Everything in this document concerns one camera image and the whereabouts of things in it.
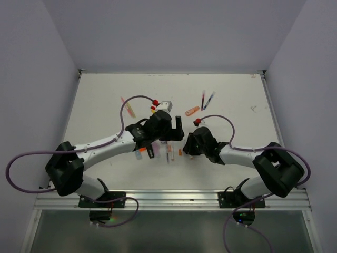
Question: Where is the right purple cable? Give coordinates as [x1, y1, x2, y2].
[193, 114, 312, 253]

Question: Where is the aluminium front rail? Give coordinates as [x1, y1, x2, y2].
[34, 190, 311, 211]

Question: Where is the clear purple gel pen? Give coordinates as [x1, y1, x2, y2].
[166, 142, 170, 163]

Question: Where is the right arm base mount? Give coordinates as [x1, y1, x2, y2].
[217, 187, 266, 226]

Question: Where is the purple highlighter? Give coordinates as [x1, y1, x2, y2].
[152, 142, 161, 158]

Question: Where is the white peach marker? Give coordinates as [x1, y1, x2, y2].
[170, 142, 175, 161]

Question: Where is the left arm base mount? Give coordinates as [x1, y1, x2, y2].
[78, 191, 126, 227]

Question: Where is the yellow pink pen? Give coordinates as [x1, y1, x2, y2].
[121, 97, 136, 119]

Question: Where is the light blue highlighter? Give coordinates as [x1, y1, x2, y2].
[134, 150, 142, 160]

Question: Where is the blue gel pen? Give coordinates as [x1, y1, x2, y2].
[203, 91, 215, 110]

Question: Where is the red gel pen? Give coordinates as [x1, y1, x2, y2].
[201, 90, 205, 111]

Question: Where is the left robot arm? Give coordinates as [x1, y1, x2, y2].
[45, 110, 184, 207]

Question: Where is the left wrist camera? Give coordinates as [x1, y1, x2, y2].
[155, 101, 173, 113]

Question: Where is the black orange highlighter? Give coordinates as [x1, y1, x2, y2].
[146, 144, 155, 159]

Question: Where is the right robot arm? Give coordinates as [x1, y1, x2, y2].
[183, 127, 304, 207]

